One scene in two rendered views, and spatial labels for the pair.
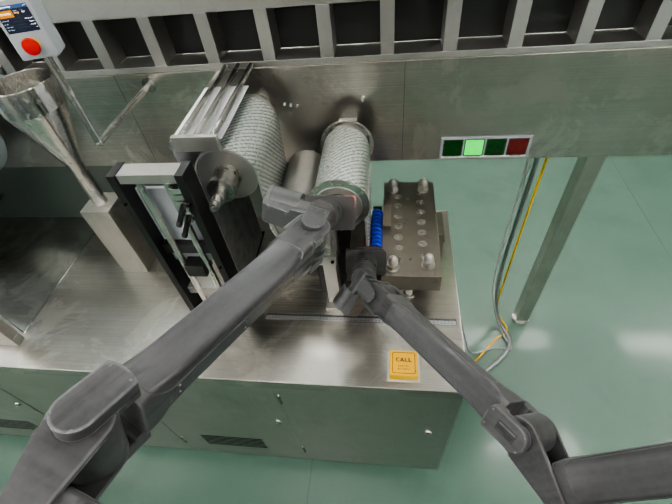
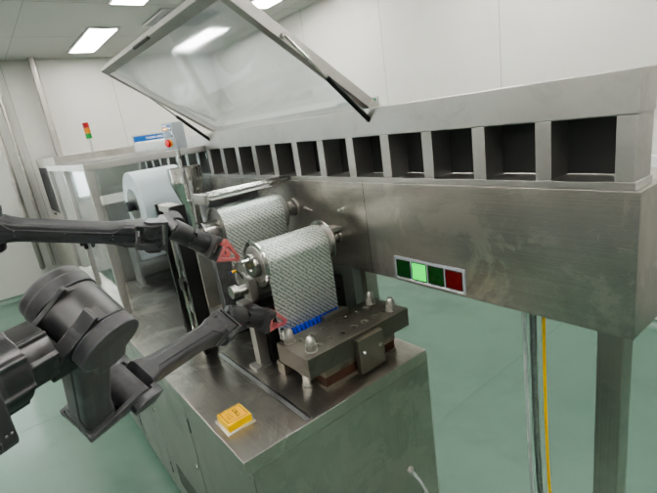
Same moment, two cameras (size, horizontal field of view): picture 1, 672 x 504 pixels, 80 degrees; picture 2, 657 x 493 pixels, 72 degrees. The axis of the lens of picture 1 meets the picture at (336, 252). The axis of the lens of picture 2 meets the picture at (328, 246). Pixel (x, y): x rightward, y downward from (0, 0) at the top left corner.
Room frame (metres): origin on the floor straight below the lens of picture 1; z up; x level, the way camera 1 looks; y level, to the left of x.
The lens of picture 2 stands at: (-0.09, -1.07, 1.65)
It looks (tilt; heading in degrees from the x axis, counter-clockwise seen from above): 16 degrees down; 42
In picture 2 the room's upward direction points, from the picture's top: 8 degrees counter-clockwise
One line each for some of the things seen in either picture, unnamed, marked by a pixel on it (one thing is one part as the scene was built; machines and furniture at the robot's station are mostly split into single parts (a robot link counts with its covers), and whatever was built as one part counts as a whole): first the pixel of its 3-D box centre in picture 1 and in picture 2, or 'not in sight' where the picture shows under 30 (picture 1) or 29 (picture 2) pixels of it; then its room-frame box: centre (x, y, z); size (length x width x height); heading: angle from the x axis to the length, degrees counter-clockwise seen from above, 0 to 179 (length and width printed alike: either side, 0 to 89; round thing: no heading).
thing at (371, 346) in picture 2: (439, 235); (371, 350); (0.85, -0.32, 0.97); 0.10 x 0.03 x 0.11; 169
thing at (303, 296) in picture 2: (368, 216); (306, 299); (0.83, -0.10, 1.10); 0.23 x 0.01 x 0.18; 169
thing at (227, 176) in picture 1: (224, 183); (210, 230); (0.75, 0.23, 1.34); 0.06 x 0.06 x 0.06; 79
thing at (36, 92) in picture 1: (26, 94); (185, 173); (0.97, 0.66, 1.50); 0.14 x 0.14 x 0.06
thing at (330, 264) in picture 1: (330, 270); (251, 324); (0.69, 0.02, 1.05); 0.06 x 0.05 x 0.31; 169
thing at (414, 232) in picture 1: (409, 231); (345, 333); (0.85, -0.23, 1.00); 0.40 x 0.16 x 0.06; 169
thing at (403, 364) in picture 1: (403, 364); (234, 418); (0.47, -0.13, 0.91); 0.07 x 0.07 x 0.02; 79
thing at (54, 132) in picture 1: (98, 197); (200, 244); (0.97, 0.66, 1.19); 0.14 x 0.14 x 0.57
